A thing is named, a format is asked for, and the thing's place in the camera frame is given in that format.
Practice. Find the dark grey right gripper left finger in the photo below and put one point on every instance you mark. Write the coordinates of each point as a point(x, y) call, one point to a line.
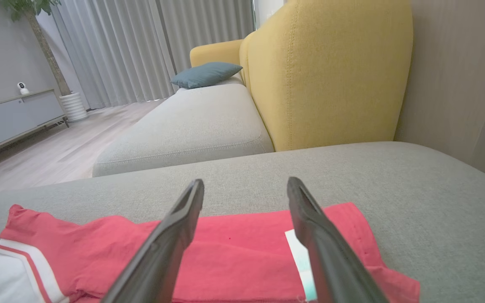
point(162, 256)

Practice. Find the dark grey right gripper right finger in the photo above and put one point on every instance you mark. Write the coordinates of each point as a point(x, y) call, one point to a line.
point(335, 261)

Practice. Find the red jersey with lettering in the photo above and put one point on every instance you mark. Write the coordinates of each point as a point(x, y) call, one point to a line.
point(234, 261)

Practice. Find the large grey sofa seat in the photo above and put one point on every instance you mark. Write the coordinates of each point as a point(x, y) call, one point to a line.
point(415, 189)

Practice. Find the small grey sofa seat cushion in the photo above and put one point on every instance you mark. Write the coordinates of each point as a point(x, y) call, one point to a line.
point(192, 126)

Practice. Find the white ribbed plant pot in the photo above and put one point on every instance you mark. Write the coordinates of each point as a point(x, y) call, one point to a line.
point(74, 107)

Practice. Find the yellow sofa backrest cushion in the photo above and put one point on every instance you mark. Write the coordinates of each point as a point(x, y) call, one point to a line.
point(335, 75)
point(244, 59)

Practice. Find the blue-grey throw pillow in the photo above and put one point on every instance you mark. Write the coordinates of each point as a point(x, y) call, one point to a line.
point(204, 75)

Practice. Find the grey tv cabinet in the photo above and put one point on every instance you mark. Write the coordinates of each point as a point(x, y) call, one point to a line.
point(15, 120)

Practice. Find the yellow sofa armrest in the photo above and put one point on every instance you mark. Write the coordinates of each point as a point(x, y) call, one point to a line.
point(215, 52)

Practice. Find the grey pleated curtain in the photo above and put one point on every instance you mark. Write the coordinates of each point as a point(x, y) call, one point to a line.
point(133, 46)

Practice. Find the green indoor tree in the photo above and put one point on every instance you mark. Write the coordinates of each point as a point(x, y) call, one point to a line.
point(46, 50)

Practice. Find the small white security camera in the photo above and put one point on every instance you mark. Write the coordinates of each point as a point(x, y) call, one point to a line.
point(22, 88)

